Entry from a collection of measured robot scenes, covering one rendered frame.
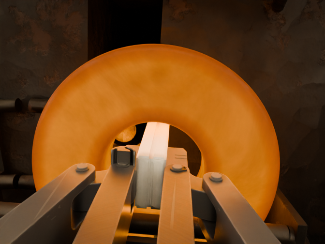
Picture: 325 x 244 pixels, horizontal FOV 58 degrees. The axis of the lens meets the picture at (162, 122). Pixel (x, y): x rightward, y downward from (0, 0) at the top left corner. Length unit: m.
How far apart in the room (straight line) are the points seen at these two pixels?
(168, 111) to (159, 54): 0.03
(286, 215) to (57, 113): 0.15
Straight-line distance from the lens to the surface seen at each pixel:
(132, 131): 0.27
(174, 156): 0.17
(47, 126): 0.19
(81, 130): 0.18
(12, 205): 0.20
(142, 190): 0.15
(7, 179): 0.27
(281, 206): 0.21
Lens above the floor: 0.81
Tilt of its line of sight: 13 degrees down
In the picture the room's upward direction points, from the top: 4 degrees clockwise
